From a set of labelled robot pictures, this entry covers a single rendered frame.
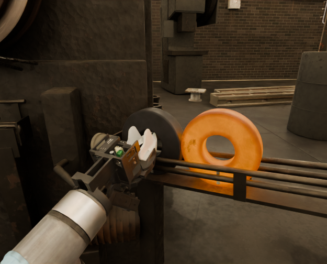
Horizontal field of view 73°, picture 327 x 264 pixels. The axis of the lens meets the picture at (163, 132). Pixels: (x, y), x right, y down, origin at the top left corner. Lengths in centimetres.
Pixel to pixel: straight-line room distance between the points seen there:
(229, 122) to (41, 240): 33
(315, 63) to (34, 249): 269
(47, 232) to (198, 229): 105
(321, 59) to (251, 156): 236
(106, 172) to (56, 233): 11
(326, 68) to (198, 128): 237
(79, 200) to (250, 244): 106
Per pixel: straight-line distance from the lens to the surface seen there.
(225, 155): 49
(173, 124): 46
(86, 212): 35
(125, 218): 61
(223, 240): 129
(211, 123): 42
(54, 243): 34
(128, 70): 71
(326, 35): 457
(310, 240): 146
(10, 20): 67
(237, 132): 42
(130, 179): 40
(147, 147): 46
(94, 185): 36
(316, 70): 276
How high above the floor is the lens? 90
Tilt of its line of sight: 20 degrees down
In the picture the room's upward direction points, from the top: straight up
